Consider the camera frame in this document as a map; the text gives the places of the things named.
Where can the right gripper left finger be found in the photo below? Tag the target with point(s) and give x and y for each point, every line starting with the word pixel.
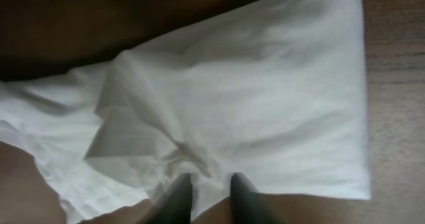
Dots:
pixel 175 206

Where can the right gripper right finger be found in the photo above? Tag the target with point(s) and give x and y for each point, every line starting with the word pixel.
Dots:
pixel 246 206

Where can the white t-shirt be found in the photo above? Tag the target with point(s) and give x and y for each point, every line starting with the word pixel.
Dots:
pixel 275 90

